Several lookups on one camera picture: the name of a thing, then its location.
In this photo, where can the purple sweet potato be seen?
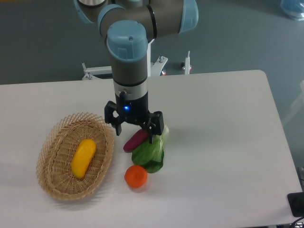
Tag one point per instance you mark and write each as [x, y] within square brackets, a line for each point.
[137, 139]

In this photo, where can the orange tangerine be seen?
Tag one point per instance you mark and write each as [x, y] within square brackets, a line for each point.
[136, 176]

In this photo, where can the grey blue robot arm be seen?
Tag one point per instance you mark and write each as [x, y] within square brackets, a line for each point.
[126, 33]

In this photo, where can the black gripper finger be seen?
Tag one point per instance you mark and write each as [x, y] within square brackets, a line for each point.
[153, 124]
[114, 116]

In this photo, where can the white robot stand base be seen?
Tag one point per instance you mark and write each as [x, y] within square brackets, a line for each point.
[154, 69]

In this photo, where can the woven wicker basket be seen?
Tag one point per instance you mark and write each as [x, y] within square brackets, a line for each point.
[54, 161]

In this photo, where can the black device at table edge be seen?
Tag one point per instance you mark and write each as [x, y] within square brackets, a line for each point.
[296, 203]

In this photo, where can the yellow mango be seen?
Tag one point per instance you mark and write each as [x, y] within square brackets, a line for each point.
[82, 157]

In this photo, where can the white stand leg with foot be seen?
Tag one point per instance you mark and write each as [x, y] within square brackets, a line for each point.
[186, 66]

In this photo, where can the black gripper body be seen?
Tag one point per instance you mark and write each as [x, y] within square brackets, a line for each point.
[132, 111]

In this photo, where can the green bok choy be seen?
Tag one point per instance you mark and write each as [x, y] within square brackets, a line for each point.
[150, 156]

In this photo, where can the blue plastic bag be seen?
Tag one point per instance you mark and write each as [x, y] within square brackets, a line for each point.
[293, 8]

